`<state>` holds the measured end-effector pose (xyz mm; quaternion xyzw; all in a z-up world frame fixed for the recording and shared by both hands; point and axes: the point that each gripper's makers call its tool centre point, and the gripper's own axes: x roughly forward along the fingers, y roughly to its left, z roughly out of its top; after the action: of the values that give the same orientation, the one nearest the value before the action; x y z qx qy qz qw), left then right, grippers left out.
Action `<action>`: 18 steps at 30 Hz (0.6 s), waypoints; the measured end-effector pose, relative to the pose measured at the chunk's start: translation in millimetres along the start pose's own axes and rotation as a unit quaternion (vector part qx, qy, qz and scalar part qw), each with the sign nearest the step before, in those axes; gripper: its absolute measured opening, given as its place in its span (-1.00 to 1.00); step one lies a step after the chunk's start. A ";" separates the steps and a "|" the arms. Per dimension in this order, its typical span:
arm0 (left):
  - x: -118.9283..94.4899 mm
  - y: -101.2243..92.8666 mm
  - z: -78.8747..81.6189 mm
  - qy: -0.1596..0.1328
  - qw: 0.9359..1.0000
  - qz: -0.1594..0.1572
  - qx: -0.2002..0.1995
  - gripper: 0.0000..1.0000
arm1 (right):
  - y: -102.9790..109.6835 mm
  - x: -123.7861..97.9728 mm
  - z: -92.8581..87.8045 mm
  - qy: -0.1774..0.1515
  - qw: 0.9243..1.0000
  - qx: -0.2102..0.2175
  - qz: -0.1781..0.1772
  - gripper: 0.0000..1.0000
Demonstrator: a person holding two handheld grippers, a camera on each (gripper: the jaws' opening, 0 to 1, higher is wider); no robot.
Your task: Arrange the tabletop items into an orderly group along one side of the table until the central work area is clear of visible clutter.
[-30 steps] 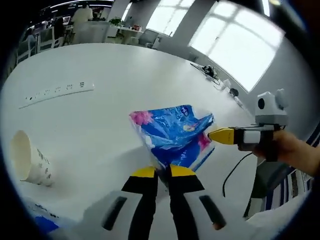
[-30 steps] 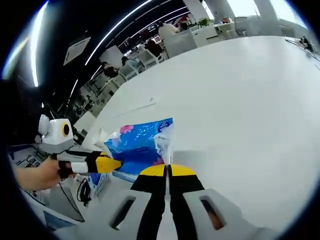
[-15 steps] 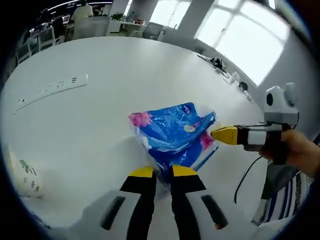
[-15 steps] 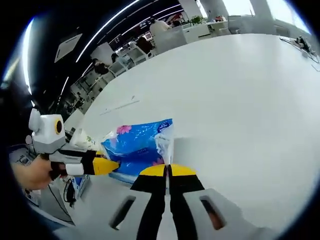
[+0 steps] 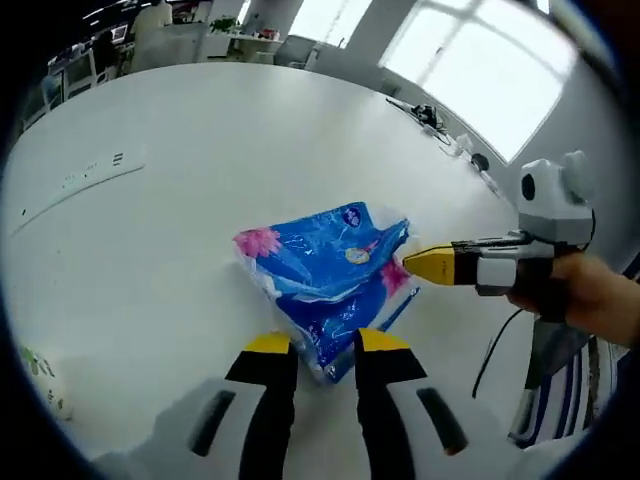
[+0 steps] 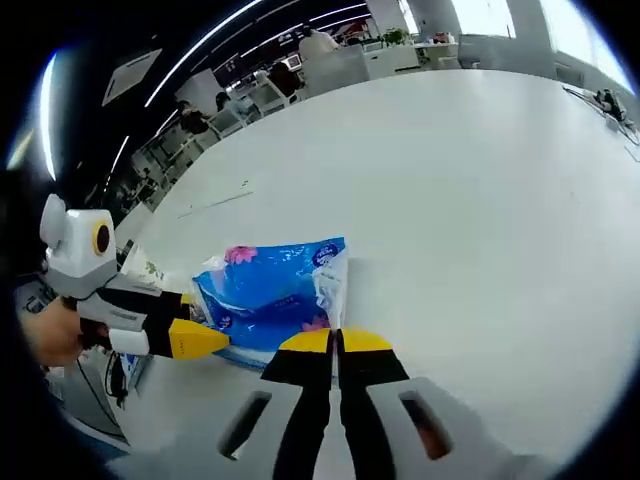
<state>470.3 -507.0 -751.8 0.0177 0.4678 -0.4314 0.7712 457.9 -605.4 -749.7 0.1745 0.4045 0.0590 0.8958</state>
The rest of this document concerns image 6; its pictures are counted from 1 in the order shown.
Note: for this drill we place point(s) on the white table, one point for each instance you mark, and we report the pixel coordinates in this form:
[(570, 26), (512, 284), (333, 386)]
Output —
[(450, 225)]

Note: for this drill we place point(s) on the green potted plant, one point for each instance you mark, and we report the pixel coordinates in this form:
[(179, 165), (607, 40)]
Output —
[(396, 36)]

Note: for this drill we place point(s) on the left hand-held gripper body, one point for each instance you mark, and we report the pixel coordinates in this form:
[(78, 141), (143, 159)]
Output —
[(80, 250)]

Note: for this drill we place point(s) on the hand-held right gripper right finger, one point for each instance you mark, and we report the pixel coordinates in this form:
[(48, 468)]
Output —
[(370, 400)]

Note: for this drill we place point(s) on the blue tissue pack item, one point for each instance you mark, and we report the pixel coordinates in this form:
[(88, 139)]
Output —
[(270, 290)]

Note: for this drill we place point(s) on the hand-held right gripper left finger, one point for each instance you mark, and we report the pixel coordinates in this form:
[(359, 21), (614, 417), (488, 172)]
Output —
[(305, 400)]

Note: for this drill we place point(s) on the person's left hand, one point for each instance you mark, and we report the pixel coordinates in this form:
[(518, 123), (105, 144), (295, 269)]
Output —
[(50, 335)]

